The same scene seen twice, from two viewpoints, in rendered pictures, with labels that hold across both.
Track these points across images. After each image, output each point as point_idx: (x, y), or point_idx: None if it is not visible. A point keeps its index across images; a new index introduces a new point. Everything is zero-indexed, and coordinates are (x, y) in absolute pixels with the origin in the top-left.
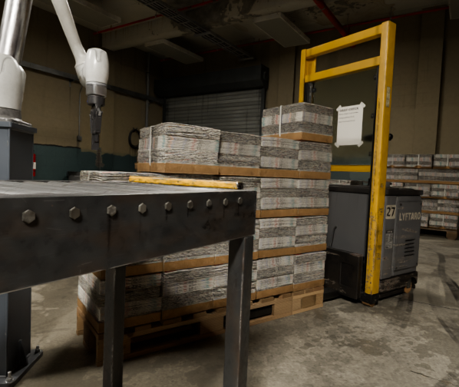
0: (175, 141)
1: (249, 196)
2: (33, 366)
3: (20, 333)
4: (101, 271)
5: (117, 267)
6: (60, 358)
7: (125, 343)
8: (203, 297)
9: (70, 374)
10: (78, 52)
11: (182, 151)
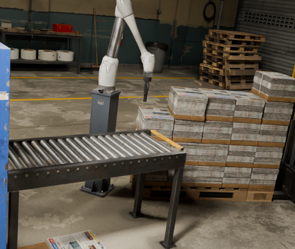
0: (181, 103)
1: (182, 155)
2: (110, 191)
3: None
4: None
5: None
6: (121, 190)
7: (147, 192)
8: (189, 180)
9: (124, 198)
10: (142, 51)
11: (184, 108)
